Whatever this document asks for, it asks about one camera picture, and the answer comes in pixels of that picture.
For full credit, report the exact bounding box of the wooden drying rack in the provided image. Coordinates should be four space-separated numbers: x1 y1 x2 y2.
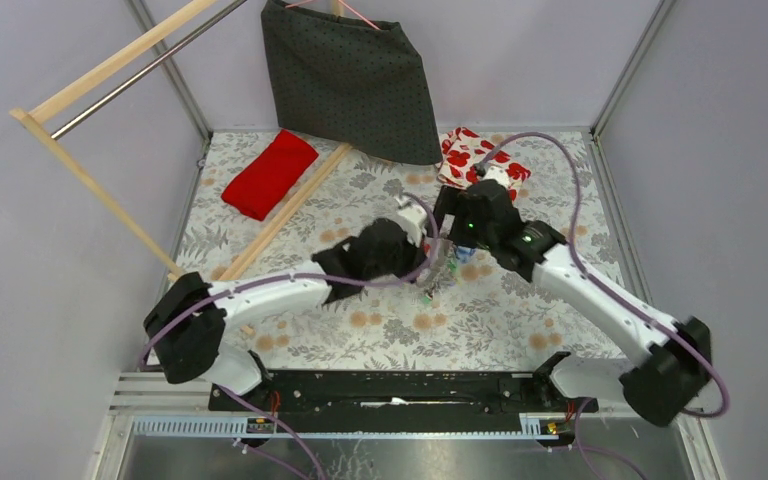
9 0 353 336

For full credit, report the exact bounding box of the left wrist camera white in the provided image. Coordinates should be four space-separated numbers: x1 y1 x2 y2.
392 195 428 247

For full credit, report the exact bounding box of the purple cable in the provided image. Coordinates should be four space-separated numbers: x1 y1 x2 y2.
137 192 442 480
476 131 732 480

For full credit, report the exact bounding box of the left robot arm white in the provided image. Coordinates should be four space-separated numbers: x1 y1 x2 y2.
144 216 436 411

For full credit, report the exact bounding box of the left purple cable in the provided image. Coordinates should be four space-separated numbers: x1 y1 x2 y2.
137 192 442 480

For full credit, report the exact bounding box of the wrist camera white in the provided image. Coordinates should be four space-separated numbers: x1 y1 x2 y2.
472 162 512 190
392 195 428 247

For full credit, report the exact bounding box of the dark dotted skirt hanging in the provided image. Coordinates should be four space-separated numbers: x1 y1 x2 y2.
260 1 442 166

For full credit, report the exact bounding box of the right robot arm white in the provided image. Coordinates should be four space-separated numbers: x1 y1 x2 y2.
433 180 713 427

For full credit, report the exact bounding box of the red floral folded cloth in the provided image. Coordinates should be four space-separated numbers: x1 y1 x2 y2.
437 127 532 200

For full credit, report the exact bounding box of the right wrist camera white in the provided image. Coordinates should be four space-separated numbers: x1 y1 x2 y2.
472 162 512 190

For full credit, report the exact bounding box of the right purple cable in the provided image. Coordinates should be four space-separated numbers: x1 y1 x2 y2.
476 131 732 480

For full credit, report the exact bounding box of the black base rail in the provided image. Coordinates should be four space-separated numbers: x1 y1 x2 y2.
208 369 583 434

